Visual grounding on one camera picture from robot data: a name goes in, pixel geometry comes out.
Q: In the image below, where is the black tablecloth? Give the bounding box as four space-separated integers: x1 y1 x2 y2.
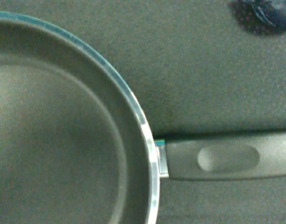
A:
0 0 286 224

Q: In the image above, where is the black frying pan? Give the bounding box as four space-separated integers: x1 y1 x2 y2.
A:
0 12 286 224

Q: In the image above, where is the dark blue plum toy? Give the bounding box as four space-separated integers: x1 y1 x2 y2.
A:
229 0 286 35

